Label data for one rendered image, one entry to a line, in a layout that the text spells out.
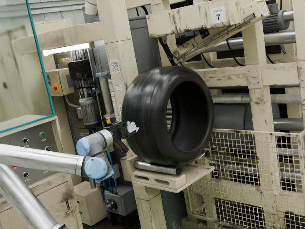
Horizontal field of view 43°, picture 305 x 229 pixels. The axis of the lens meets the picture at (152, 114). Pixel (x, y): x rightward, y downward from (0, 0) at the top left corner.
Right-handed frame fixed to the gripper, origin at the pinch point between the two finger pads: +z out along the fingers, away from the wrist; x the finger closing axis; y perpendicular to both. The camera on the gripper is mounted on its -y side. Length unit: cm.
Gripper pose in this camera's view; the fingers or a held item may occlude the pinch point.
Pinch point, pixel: (136, 129)
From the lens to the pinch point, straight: 204.1
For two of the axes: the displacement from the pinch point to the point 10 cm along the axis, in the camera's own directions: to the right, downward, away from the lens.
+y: -1.8, -9.6, -2.1
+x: -7.2, -0.2, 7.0
